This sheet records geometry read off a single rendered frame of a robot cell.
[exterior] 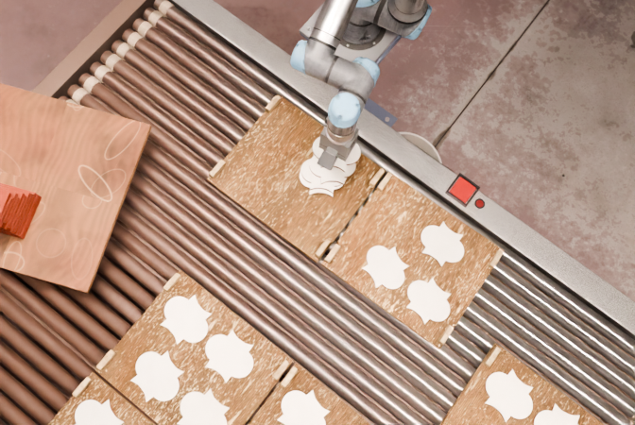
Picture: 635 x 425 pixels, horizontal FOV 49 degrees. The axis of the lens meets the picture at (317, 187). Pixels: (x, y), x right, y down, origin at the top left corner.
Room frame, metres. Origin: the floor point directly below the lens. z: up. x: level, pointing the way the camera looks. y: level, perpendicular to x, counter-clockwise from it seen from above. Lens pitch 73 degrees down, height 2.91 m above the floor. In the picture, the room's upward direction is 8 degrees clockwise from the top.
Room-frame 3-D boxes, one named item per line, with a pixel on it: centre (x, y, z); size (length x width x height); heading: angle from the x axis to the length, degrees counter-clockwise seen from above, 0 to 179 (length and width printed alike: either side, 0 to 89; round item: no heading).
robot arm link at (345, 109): (0.69, -0.04, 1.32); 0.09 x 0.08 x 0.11; 162
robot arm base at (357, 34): (1.20, -0.06, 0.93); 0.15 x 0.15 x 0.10
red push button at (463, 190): (0.67, -0.43, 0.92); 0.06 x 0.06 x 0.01; 60
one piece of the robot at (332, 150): (0.67, -0.03, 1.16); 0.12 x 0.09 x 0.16; 158
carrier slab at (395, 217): (0.44, -0.30, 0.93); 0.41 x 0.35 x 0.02; 62
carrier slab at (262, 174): (0.64, 0.06, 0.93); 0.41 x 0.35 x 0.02; 60
